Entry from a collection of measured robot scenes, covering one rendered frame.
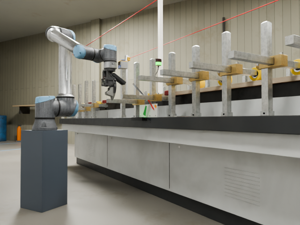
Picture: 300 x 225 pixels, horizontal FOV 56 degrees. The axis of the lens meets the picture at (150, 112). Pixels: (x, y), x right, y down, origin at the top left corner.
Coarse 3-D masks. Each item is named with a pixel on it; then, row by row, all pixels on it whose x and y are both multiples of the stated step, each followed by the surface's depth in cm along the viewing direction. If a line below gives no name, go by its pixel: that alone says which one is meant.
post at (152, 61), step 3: (150, 60) 218; (153, 60) 217; (150, 63) 218; (153, 63) 217; (150, 66) 218; (153, 66) 217; (150, 69) 218; (153, 69) 217; (150, 72) 218; (153, 72) 217; (150, 75) 218; (153, 75) 217; (150, 84) 218; (153, 84) 217; (150, 87) 218; (153, 87) 217; (150, 90) 218; (153, 90) 217; (150, 93) 218; (153, 93) 217; (150, 102) 218; (153, 102) 217
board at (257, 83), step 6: (276, 78) 148; (282, 78) 145; (288, 78) 143; (294, 78) 140; (234, 84) 172; (240, 84) 168; (246, 84) 164; (252, 84) 161; (258, 84) 157; (186, 90) 211; (204, 90) 194; (210, 90) 189; (216, 90) 185
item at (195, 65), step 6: (192, 66) 135; (198, 66) 137; (204, 66) 139; (210, 66) 141; (216, 66) 143; (222, 66) 146; (228, 66) 148; (228, 72) 150; (246, 72) 155; (252, 72) 158
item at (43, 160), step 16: (32, 144) 215; (48, 144) 215; (64, 144) 228; (32, 160) 215; (48, 160) 214; (64, 160) 228; (32, 176) 215; (48, 176) 214; (64, 176) 228; (32, 192) 214; (48, 192) 214; (64, 192) 228; (32, 208) 214; (48, 208) 214
